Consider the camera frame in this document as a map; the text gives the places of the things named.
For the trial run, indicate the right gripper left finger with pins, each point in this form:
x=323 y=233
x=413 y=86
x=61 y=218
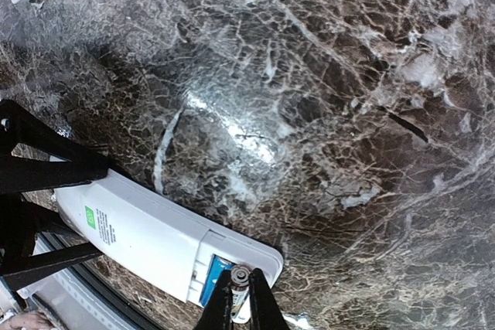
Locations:
x=217 y=313

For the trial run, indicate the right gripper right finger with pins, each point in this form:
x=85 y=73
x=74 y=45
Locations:
x=265 y=312

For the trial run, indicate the blue battery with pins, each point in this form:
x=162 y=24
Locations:
x=217 y=266

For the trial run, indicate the white remote control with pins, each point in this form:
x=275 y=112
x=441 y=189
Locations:
x=158 y=240

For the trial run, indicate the white slotted cable duct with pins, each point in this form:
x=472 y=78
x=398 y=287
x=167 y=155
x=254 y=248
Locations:
x=71 y=304

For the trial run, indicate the black front rail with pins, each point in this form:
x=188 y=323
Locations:
x=121 y=307

